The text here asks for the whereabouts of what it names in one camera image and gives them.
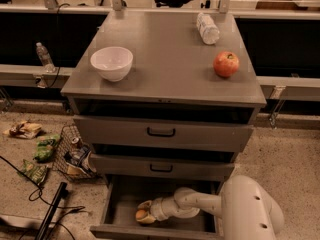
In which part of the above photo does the small orange fruit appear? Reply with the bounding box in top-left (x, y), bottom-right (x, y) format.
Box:
top-left (135, 210), bottom-right (147, 220)

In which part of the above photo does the soda can in basket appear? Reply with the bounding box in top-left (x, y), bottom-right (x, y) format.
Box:
top-left (71, 137), bottom-right (82, 148)

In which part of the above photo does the standing clear water bottle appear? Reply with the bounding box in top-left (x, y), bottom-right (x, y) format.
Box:
top-left (36, 42), bottom-right (56, 73)

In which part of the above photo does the wire mesh basket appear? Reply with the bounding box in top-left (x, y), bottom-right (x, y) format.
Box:
top-left (53, 125), bottom-right (97, 182)

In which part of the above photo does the grey top drawer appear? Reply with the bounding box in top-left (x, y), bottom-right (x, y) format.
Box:
top-left (74, 115), bottom-right (253, 153)

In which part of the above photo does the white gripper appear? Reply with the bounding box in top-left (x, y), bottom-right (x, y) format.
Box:
top-left (136, 197), bottom-right (178, 224)

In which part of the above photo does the black bar on floor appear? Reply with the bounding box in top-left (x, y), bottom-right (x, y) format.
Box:
top-left (34, 182), bottom-right (67, 240)

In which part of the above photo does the green chip bag upper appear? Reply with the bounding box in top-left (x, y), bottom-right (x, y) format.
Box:
top-left (33, 134), bottom-right (61, 163)

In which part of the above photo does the grey open bottom drawer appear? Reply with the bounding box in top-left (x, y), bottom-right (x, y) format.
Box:
top-left (90, 175), bottom-right (223, 240)

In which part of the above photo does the grey middle drawer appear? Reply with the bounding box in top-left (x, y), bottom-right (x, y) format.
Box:
top-left (89, 154), bottom-right (234, 181)

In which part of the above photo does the white bowl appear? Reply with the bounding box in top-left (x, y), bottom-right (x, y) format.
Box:
top-left (90, 47), bottom-right (133, 82)

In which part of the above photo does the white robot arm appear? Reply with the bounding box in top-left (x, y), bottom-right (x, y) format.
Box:
top-left (135, 175), bottom-right (284, 240)

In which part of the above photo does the green chip bag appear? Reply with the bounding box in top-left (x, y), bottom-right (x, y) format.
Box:
top-left (33, 134), bottom-right (61, 163)
top-left (19, 160), bottom-right (48, 186)

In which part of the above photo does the grey drawer cabinet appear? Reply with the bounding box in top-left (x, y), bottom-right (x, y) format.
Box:
top-left (60, 9), bottom-right (268, 240)

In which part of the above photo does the lying clear water bottle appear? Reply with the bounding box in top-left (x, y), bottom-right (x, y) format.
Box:
top-left (196, 13), bottom-right (220, 45)

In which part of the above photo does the green chip bag lower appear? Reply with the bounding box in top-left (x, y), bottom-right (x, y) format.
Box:
top-left (19, 160), bottom-right (48, 186)

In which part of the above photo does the blue snack bag in basket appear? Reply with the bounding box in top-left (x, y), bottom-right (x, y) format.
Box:
top-left (64, 145), bottom-right (96, 175)

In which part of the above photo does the brown snack wrapper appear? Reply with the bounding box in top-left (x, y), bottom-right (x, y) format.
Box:
top-left (3, 121), bottom-right (42, 139)

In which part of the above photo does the red apple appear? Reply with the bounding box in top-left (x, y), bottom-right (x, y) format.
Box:
top-left (213, 51), bottom-right (240, 78)

